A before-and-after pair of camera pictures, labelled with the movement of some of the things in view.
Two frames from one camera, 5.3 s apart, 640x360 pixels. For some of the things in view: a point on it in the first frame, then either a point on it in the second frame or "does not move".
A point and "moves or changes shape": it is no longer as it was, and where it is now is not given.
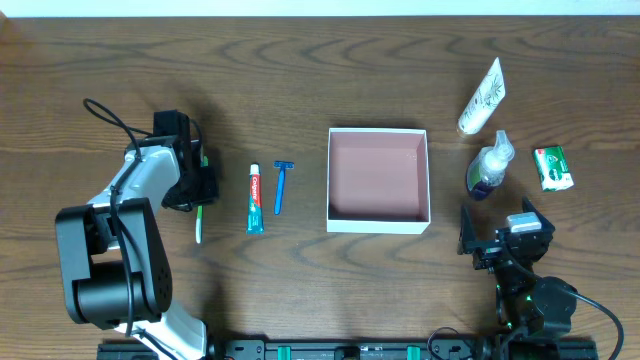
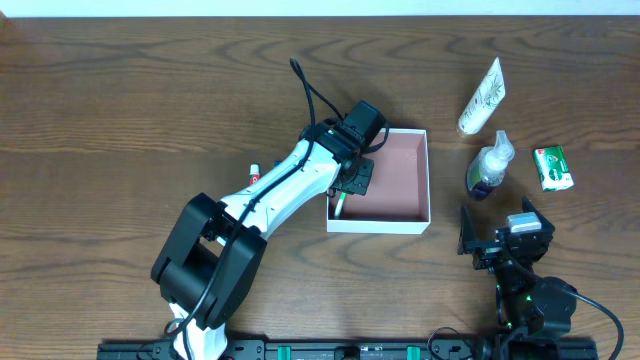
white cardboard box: x=377 y=181 does not move
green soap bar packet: x=553 y=169 does not move
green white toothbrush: x=204 y=161 moves or changes shape
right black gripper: x=493 y=251 does not move
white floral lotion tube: x=487 y=98 does not move
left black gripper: x=201 y=188 → x=356 y=178
